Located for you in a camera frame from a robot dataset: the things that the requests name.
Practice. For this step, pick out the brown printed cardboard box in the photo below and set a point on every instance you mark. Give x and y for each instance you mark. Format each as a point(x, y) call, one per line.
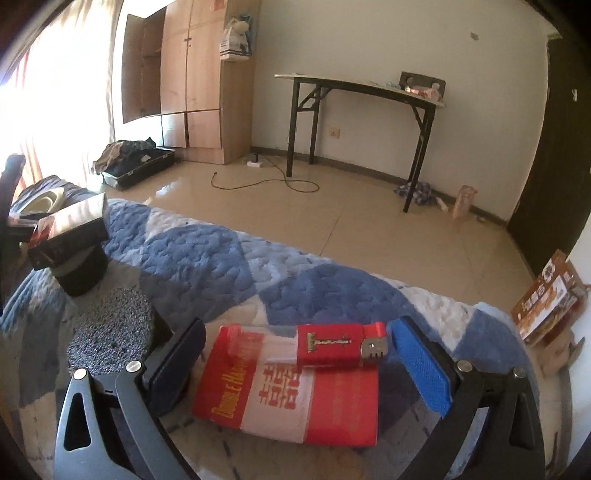
point(554, 295)

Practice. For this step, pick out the black box on table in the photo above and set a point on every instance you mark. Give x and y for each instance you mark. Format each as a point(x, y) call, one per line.
point(426, 86)

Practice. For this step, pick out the open black suitcase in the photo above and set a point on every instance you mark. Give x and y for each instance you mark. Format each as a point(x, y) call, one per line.
point(126, 163)

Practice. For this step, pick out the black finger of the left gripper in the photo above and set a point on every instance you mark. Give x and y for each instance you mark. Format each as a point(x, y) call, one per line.
point(11, 235)

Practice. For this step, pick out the pink bag on floor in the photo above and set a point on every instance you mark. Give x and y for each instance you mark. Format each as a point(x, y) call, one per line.
point(464, 201)

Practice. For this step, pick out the black round cylinder container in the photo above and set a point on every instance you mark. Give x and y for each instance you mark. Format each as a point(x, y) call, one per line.
point(82, 272)

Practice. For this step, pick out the black speckled round disc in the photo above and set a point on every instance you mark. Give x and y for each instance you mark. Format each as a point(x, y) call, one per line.
point(113, 331)

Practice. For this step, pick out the black folding table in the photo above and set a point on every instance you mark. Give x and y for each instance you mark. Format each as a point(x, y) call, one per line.
point(372, 116)

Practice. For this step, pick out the white bag on wardrobe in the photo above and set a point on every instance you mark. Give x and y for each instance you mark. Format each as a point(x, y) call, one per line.
point(236, 40)

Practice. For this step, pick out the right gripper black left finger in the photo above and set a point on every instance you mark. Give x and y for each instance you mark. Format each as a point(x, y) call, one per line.
point(109, 425)

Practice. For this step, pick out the red transparent lighter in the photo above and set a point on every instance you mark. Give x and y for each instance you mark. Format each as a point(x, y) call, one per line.
point(310, 346)

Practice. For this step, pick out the blue white quilted blanket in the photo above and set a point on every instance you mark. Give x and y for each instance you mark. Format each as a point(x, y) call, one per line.
point(191, 269)

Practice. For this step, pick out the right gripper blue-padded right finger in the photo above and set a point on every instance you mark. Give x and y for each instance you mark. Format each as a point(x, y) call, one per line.
point(488, 420)

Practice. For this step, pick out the dark wooden door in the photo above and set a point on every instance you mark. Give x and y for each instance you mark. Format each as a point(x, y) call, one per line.
point(555, 203)

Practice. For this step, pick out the blue cloth on floor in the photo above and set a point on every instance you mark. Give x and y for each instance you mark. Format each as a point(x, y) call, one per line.
point(423, 194)

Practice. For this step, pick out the dark glossy rectangular box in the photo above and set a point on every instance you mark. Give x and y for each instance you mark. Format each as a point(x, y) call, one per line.
point(61, 235)

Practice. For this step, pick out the wooden wardrobe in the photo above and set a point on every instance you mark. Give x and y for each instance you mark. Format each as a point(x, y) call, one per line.
point(174, 86)

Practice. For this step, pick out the cream plastic basin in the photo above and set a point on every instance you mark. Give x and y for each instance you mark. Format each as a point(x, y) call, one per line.
point(45, 203)

